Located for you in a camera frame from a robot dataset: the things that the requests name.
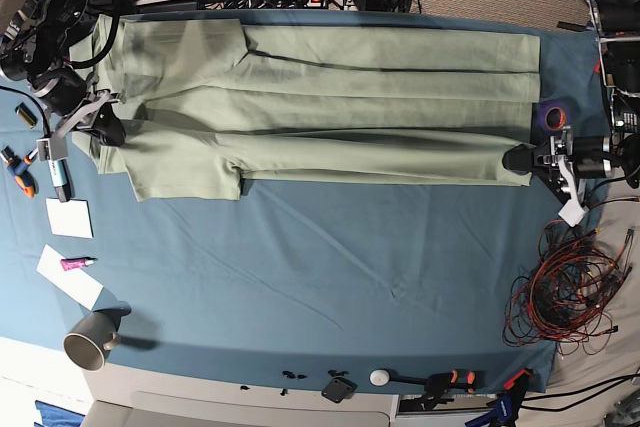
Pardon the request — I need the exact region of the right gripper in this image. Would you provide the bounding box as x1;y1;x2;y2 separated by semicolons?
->
29;69;126;146

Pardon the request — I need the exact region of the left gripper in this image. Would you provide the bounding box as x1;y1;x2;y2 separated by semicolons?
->
502;129;620;206

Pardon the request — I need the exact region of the sage green T-shirt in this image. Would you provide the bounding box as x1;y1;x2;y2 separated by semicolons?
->
73;19;541;201

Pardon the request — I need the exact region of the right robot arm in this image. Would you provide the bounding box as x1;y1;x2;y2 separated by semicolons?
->
1;0;126;147

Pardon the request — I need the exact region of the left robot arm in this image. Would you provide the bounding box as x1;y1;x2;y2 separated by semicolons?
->
503;0;639;204

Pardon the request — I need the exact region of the black remote control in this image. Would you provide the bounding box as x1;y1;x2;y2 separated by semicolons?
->
539;171;589;209

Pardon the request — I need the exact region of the purple tape roll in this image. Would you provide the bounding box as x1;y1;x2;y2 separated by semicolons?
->
536;100;570;133

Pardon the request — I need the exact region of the light blue highlighter marker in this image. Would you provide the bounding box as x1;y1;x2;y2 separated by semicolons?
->
48;160;72;203

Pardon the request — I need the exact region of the blue orange screwdriver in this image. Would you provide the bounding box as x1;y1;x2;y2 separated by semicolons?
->
1;147;36;198

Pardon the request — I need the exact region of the white square paper note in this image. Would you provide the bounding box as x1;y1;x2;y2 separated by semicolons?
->
46;198;93;239

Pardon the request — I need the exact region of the small pink glue tube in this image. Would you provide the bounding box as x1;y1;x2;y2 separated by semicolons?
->
60;257;97;272

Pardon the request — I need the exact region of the white rectangular paper slip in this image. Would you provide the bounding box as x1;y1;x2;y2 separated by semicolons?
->
36;245;103;310

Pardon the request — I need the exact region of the blue table cloth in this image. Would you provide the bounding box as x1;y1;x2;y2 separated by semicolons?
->
1;12;608;392

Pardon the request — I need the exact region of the grey ceramic mug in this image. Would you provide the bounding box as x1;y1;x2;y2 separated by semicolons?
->
62;303;132;372

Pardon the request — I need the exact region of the orange black bar clamp bottom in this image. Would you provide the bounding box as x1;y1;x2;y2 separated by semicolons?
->
390;370;476;412

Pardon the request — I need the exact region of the blue black clamp bottom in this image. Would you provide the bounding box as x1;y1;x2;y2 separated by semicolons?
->
465;368;533;427

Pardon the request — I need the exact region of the white round puck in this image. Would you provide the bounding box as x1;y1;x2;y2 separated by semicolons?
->
369;369;391;387

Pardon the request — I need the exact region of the black square plate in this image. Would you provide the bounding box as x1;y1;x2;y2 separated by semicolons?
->
321;377;357;404

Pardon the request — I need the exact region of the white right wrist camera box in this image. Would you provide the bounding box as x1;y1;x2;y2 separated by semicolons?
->
36;135;68;162

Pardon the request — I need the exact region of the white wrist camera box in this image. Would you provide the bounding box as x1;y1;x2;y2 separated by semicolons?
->
558;199;589;227
36;135;68;162

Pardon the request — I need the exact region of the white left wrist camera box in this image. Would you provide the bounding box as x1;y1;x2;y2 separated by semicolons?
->
558;199;589;227

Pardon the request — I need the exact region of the red black wire bundle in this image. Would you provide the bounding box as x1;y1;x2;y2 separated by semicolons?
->
501;195;640;358

